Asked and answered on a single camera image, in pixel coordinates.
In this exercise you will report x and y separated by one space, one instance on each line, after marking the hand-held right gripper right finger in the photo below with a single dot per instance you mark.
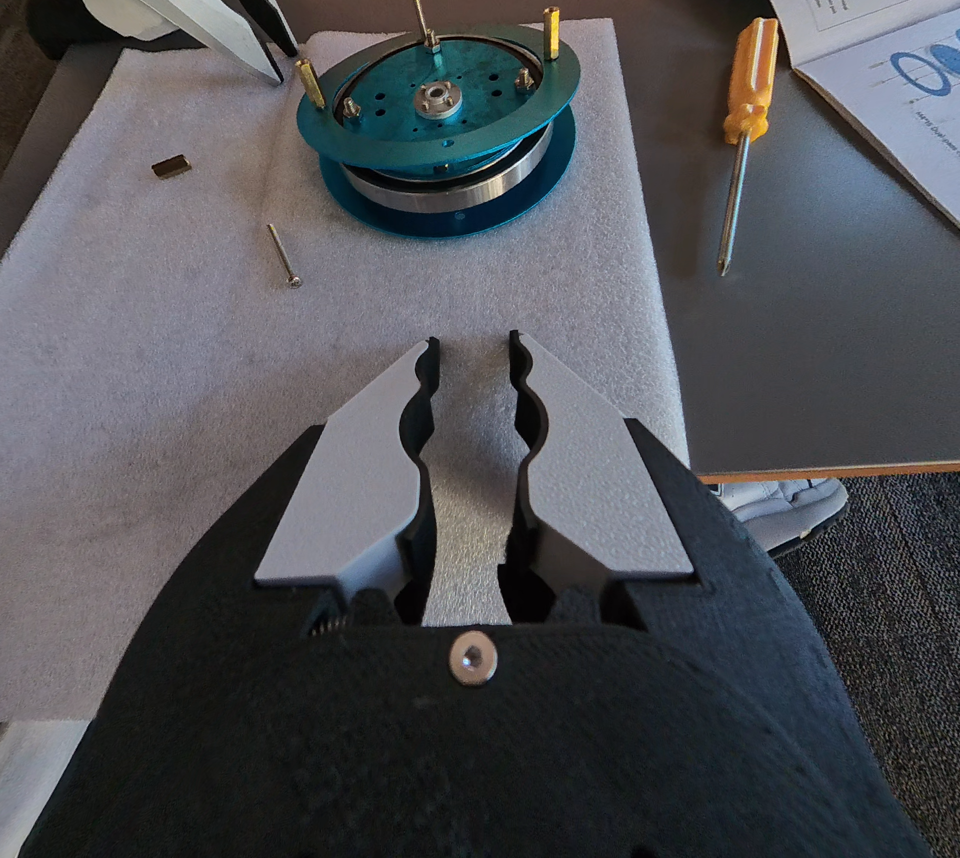
608 498

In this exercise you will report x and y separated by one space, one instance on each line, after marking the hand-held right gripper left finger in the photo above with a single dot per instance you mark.
338 513

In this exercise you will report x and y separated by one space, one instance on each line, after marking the blue disc with bearing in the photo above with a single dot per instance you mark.
390 100

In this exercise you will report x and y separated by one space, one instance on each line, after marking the blue round metal base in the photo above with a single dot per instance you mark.
450 220

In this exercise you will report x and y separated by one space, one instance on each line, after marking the dark grey desk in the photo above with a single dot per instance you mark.
810 348

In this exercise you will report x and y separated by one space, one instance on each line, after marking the person's white shoe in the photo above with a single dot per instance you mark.
788 506

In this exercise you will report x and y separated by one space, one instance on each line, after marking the white foam sheet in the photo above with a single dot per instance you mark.
150 423

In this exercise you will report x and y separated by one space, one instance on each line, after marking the silver screw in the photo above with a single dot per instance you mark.
282 255

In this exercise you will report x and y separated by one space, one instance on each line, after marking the printed instruction booklet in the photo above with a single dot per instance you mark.
885 93

